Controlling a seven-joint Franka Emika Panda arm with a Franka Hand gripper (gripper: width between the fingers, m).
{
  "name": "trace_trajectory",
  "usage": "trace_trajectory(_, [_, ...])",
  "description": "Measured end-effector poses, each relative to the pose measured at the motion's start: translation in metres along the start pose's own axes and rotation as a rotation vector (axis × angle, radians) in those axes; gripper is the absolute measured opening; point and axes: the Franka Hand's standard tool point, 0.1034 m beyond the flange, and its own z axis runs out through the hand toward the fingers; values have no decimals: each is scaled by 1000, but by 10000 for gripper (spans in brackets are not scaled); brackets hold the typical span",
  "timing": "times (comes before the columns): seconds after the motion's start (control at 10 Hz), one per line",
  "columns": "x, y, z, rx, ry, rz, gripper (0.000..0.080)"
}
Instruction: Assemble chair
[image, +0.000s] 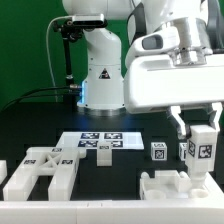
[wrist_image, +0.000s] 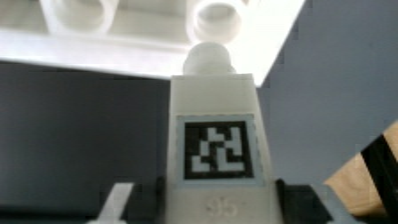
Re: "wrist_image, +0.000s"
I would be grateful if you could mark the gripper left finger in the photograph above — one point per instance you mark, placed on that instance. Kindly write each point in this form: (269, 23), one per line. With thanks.
(116, 202)

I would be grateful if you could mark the white chair seat part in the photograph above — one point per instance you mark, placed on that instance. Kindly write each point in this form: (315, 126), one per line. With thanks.
(122, 36)

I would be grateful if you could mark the white chair leg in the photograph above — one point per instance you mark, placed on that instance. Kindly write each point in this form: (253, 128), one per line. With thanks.
(219, 182)

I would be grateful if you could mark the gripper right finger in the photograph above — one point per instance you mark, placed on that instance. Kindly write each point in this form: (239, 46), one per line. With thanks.
(310, 205)

